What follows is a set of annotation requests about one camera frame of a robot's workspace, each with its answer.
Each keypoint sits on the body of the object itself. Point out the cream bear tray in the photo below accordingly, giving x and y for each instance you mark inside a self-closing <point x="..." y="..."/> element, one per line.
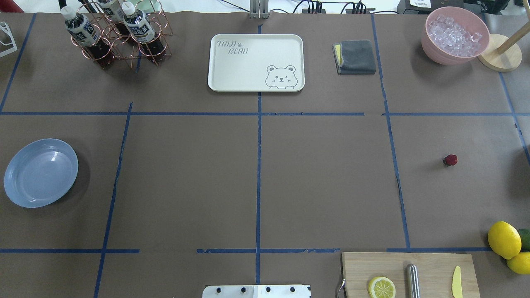
<point x="256" y="63"/>

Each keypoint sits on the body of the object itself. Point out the yellow plastic knife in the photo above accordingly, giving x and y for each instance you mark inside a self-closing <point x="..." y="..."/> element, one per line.
<point x="457" y="291"/>

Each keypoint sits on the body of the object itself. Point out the copper wire bottle rack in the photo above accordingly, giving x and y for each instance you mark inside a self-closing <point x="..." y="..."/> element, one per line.
<point x="125" y="47"/>

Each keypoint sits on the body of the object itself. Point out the blue plastic plate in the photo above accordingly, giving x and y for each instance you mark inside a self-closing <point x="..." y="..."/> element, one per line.
<point x="41" y="173"/>

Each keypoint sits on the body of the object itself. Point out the tea bottle front left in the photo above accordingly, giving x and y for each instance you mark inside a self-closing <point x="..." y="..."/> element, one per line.
<point x="87" y="36"/>

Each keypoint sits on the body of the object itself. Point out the red strawberry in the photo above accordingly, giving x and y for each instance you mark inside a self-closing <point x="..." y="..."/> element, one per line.
<point x="450" y="160"/>

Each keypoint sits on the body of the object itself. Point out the steel knife handle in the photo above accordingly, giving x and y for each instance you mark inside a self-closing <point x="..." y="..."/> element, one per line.
<point x="413" y="281"/>

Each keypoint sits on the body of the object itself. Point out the tea bottle back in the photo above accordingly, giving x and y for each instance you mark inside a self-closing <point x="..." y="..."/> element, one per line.
<point x="113" y="10"/>

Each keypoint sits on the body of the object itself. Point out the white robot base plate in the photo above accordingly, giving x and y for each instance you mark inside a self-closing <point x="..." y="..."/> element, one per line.
<point x="258" y="291"/>

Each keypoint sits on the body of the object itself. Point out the lemon half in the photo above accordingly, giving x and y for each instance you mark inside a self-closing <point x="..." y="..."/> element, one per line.
<point x="381" y="287"/>

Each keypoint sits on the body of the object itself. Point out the large yellow lemon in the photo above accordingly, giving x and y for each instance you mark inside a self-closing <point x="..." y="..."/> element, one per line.
<point x="504" y="240"/>

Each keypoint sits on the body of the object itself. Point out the grey folded cloth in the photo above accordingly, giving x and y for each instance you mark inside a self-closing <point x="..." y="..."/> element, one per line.
<point x="354" y="57"/>

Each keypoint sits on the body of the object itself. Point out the green lime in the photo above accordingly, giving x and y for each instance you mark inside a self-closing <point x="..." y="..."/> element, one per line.
<point x="524" y="235"/>

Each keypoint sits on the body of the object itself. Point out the small yellow lemon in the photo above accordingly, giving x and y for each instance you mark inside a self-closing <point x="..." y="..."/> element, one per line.
<point x="520" y="264"/>

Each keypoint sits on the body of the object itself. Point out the pink bowl of ice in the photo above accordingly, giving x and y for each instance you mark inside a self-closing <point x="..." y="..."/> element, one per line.
<point x="454" y="35"/>

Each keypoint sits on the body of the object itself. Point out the tea bottle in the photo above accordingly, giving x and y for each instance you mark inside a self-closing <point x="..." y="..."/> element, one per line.
<point x="87" y="36"/>
<point x="139" y="26"/>
<point x="113" y="10"/>

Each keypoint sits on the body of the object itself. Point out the tea bottle right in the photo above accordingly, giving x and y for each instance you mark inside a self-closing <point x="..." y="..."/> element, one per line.
<point x="139" y="26"/>

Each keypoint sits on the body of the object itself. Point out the wooden cup stand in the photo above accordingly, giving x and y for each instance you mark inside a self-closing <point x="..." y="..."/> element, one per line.
<point x="502" y="53"/>

